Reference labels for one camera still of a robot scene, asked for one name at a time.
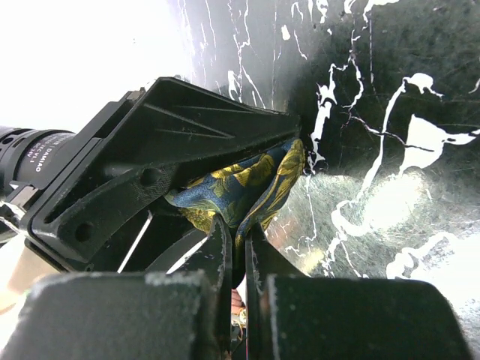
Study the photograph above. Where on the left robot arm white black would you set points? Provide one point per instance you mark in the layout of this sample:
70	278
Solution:
16	173

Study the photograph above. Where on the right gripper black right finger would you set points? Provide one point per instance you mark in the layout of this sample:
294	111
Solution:
293	316

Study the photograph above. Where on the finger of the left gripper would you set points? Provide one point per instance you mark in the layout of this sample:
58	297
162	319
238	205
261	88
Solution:
90	184

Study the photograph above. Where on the blue yellow floral tie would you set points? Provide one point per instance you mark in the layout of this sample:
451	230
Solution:
243	194

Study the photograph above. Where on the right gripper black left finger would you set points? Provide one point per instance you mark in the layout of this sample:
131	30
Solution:
153	315

